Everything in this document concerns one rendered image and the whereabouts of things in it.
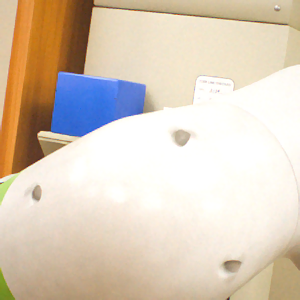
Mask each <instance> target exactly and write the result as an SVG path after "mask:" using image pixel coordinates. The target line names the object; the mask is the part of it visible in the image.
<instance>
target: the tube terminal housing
mask: <svg viewBox="0 0 300 300"><path fill-rule="evenodd" d="M296 65H300V31H298V30H296V29H294V28H292V27H290V26H288V25H274V24H267V23H253V22H252V21H238V20H231V19H216V18H209V17H195V16H186V15H174V14H165V13H152V12H144V11H129V10H122V9H108V8H101V7H93V8H92V17H91V23H90V33H89V38H88V48H87V54H86V63H85V68H84V73H83V74H85V75H91V76H101V77H107V78H117V80H125V81H129V82H136V83H140V84H145V85H146V92H145V103H144V107H143V114H147V113H150V112H154V111H159V110H163V108H164V107H167V108H176V107H180V106H187V105H191V104H192V101H193V95H194V86H195V81H196V74H202V75H209V76H219V77H225V78H230V79H235V85H234V91H235V90H238V89H241V88H243V87H245V86H248V85H250V84H252V83H255V82H258V81H259V80H262V79H264V78H266V77H268V76H269V75H270V74H272V73H274V72H277V71H279V70H282V69H284V68H288V67H290V66H296ZM273 264H274V262H272V263H271V264H270V265H269V266H268V267H266V268H265V269H264V270H263V271H262V272H261V273H259V274H258V275H256V276H255V277H254V278H252V279H251V280H250V281H249V282H247V283H246V284H245V285H244V286H241V288H240V289H239V290H237V291H236V292H235V293H234V294H232V295H231V296H230V300H269V292H270V286H271V278H272V273H273Z"/></svg>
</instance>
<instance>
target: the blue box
mask: <svg viewBox="0 0 300 300"><path fill-rule="evenodd" d="M145 92H146V85H145V84H140V83H136V82H129V81H125V80H117V78H107V77H101V76H91V75H85V74H75V73H70V72H59V73H58V81H57V87H56V97H55V103H54V112H53V118H52V128H51V132H52V133H56V134H61V135H68V136H73V137H83V136H85V135H87V134H89V133H91V132H93V131H95V130H97V129H98V128H100V127H102V126H105V125H107V124H109V123H111V122H113V121H116V120H119V119H123V118H126V117H131V116H135V115H142V114H143V107H144V103H145Z"/></svg>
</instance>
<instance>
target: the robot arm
mask: <svg viewBox="0 0 300 300"><path fill-rule="evenodd" d="M280 258H288V259H290V260H291V261H292V263H293V264H294V265H295V266H296V267H297V268H298V269H299V270H300V65H296V66H290V67H288V68H284V69H282V70H279V71H277V72H274V73H272V74H270V75H269V76H268V77H266V78H264V79H262V80H259V81H258V82H255V83H252V84H250V85H248V86H245V87H243V88H241V89H238V90H235V91H232V92H229V93H227V94H224V96H223V95H222V96H219V97H217V98H213V99H211V100H208V101H206V102H201V103H198V104H191V105H187V106H180V107H176V108H170V109H165V110H159V111H154V112H147V114H142V115H135V116H131V117H126V118H123V119H119V120H116V121H113V122H111V123H109V124H107V125H105V126H102V127H100V128H98V129H97V130H95V131H93V132H91V133H89V134H87V135H85V136H83V137H81V138H79V139H77V140H75V141H73V142H71V143H69V144H67V145H66V146H65V147H63V148H61V149H59V150H57V151H55V152H53V153H52V154H49V155H48V156H46V157H44V158H43V159H40V160H39V161H37V163H35V164H33V165H31V166H29V167H28V168H26V169H24V170H23V171H21V172H19V173H16V174H11V175H8V176H5V177H3V178H1V179H0V300H226V299H227V298H229V297H230V296H231V295H232V294H234V293H235V292H236V291H237V290H239V289H240V288H241V286H244V285H245V284H246V283H247V282H249V281H250V280H251V279H252V278H254V277H255V276H256V275H258V274H259V273H261V272H262V271H263V270H264V269H265V268H266V267H268V266H269V265H270V264H271V263H272V262H274V261H276V260H277V259H280Z"/></svg>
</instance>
